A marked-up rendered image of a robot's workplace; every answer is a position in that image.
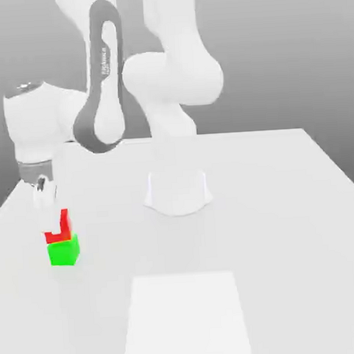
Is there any small green cube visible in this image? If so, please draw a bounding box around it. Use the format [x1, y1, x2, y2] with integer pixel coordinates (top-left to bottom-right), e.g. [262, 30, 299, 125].
[46, 232, 82, 267]

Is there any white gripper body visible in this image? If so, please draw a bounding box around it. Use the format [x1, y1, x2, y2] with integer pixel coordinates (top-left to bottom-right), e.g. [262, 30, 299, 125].
[32, 183, 60, 212]

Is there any small red cube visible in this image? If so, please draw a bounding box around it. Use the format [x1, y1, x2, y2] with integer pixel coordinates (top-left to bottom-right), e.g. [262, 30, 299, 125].
[42, 208, 74, 245]

